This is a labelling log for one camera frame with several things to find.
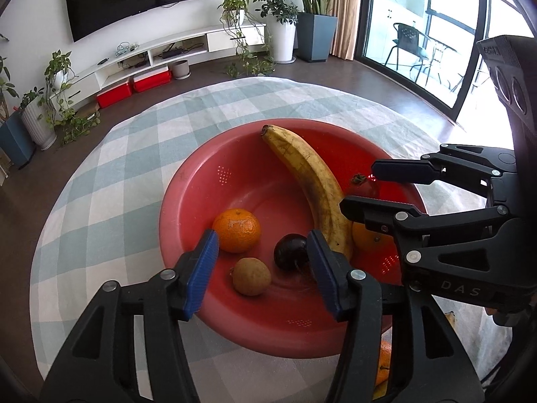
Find tall plant in blue pot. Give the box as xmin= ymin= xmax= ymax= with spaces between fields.
xmin=0 ymin=34 xmax=36 ymax=171

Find black balcony chair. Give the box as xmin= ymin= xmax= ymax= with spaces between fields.
xmin=384 ymin=22 xmax=435 ymax=82

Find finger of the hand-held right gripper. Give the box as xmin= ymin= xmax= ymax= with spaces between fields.
xmin=340 ymin=196 xmax=520 ymax=287
xmin=372 ymin=144 xmax=517 ymax=184

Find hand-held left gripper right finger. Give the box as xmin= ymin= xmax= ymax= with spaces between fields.
xmin=307 ymin=229 xmax=485 ymax=403

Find bushy plant in white pot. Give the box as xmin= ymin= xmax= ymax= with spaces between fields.
xmin=254 ymin=0 xmax=299 ymax=64

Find broad-leaf plant in blue pot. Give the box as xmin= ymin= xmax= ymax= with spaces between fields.
xmin=274 ymin=0 xmax=339 ymax=63

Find dark purple plum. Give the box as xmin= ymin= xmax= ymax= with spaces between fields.
xmin=274 ymin=234 xmax=311 ymax=270

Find large orange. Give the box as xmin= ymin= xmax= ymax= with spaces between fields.
xmin=351 ymin=222 xmax=397 ymax=253

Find black-framed sliding glass door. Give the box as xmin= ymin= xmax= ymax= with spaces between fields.
xmin=352 ymin=0 xmax=537 ymax=127

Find long curved banana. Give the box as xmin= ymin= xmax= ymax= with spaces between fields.
xmin=261 ymin=124 xmax=354 ymax=261

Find green white checked tablecloth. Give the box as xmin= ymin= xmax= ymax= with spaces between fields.
xmin=31 ymin=76 xmax=517 ymax=403

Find white television cabinet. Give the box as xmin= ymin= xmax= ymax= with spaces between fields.
xmin=50 ymin=23 xmax=267 ymax=105

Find plant in ribbed white pot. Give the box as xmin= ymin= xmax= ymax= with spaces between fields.
xmin=19 ymin=87 xmax=58 ymax=151

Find brown kiwi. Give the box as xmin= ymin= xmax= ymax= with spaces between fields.
xmin=230 ymin=257 xmax=272 ymax=296

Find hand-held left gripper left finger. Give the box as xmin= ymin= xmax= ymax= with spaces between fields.
xmin=40 ymin=229 xmax=220 ymax=403

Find black balcony table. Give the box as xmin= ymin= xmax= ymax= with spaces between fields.
xmin=428 ymin=40 xmax=466 ymax=93

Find small orange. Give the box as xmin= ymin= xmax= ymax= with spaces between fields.
xmin=212 ymin=209 xmax=261 ymax=254
xmin=375 ymin=339 xmax=393 ymax=387

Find red plastic bowl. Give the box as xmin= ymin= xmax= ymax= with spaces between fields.
xmin=158 ymin=118 xmax=429 ymax=359

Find trailing pothos in white pot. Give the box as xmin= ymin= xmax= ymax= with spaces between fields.
xmin=217 ymin=0 xmax=278 ymax=78
xmin=42 ymin=49 xmax=101 ymax=145

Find beige curtain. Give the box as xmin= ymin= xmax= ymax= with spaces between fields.
xmin=331 ymin=0 xmax=369 ymax=60

